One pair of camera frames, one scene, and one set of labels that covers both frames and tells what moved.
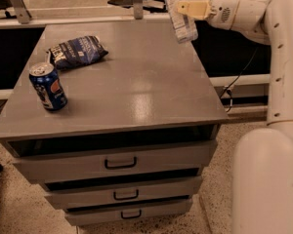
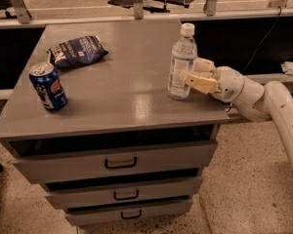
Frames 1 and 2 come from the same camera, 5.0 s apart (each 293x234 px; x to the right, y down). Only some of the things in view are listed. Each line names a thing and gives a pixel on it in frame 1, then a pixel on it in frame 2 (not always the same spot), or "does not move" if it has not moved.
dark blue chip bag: (77, 52) does not move
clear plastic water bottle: (185, 26) → (183, 56)
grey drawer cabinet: (117, 120) does not move
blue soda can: (48, 86) does not move
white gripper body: (223, 13) → (229, 84)
